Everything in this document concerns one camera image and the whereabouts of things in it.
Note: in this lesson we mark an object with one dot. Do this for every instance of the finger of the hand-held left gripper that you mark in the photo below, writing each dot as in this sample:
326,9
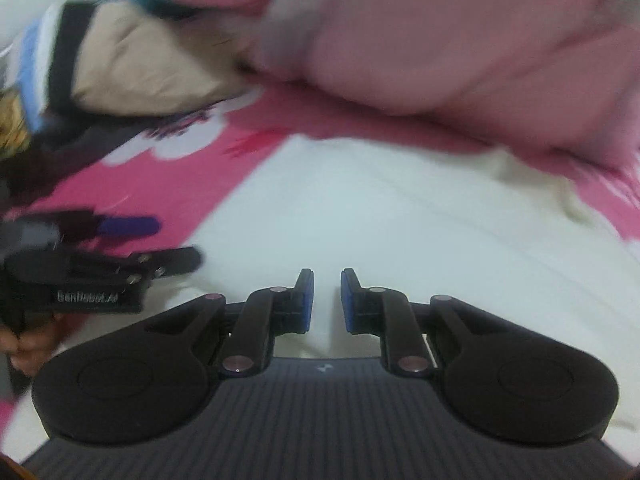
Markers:
125,226
170,260

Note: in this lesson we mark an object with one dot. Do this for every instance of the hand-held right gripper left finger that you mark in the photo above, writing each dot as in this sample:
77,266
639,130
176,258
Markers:
307,305

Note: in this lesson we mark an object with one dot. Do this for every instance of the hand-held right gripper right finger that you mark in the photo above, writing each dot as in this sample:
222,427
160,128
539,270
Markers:
346,305

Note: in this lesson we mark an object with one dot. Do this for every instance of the white sweater with deer embroidery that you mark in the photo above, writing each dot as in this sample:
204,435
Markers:
400,240

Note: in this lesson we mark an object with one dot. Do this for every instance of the person's left hand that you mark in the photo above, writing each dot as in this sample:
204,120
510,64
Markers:
32,347

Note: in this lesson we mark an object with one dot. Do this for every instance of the pink blanket with white print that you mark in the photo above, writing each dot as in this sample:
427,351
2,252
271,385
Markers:
150,175

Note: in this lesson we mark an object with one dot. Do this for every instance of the dark cloth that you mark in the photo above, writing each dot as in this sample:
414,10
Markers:
65,160

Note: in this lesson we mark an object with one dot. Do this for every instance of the black and gold patterned item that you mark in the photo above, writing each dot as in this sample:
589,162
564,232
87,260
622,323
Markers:
12,120

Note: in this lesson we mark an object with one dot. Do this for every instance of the beige cloth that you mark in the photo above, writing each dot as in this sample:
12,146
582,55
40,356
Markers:
150,65

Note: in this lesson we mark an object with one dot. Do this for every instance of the blue and white item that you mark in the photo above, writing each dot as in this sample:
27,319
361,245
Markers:
32,70

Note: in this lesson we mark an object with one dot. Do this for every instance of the pale pink quilt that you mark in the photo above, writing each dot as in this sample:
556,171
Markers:
450,45

